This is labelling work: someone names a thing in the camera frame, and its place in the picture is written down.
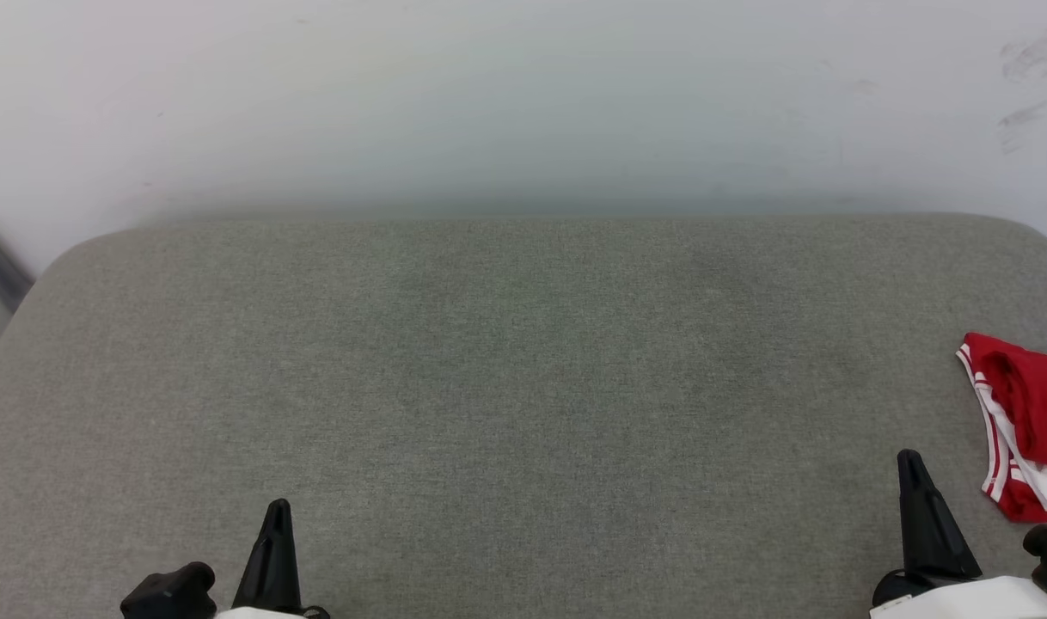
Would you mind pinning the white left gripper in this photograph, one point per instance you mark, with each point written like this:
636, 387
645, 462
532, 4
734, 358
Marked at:
266, 614

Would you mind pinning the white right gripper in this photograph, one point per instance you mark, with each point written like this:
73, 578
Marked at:
979, 600

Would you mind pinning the red and white shirt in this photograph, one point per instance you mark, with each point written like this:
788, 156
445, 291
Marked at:
1039, 395

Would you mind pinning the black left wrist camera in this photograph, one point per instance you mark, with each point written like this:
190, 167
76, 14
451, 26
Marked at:
171, 593

